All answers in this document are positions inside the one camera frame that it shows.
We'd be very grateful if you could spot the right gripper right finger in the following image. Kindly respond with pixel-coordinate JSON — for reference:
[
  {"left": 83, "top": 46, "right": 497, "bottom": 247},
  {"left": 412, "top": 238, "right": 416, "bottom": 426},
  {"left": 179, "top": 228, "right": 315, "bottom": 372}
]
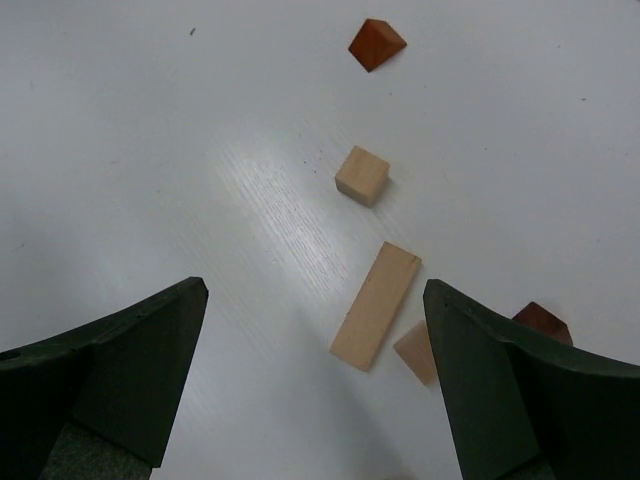
[{"left": 423, "top": 279, "right": 639, "bottom": 479}]

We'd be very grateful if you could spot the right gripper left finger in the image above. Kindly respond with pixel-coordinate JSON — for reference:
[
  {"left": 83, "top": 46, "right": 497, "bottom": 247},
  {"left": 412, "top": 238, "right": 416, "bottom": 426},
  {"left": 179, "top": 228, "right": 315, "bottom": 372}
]
[{"left": 1, "top": 277, "right": 208, "bottom": 479}]

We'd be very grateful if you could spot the light wood triangle block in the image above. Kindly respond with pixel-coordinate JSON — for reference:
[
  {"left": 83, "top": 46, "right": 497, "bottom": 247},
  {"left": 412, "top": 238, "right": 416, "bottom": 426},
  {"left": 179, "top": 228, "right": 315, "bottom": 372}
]
[{"left": 393, "top": 321, "right": 437, "bottom": 386}]

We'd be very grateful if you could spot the long light wood block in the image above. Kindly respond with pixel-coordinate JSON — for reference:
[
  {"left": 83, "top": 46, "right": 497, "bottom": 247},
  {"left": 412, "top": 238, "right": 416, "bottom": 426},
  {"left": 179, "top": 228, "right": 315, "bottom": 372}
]
[{"left": 330, "top": 242, "right": 422, "bottom": 372}]

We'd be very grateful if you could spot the light wood cube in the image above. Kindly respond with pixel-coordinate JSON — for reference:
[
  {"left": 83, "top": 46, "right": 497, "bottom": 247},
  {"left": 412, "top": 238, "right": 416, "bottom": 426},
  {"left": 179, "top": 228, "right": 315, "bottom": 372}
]
[{"left": 334, "top": 146, "right": 390, "bottom": 207}]

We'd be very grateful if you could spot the dark brown house block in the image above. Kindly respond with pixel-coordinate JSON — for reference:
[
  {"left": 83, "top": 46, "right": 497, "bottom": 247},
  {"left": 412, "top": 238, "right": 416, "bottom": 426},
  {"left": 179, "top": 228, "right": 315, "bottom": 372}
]
[{"left": 512, "top": 302, "right": 574, "bottom": 346}]

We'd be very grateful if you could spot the reddish brown wood prism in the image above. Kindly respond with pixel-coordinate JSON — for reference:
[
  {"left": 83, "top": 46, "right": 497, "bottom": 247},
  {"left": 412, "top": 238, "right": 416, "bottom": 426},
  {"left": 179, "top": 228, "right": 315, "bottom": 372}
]
[{"left": 348, "top": 18, "right": 407, "bottom": 72}]

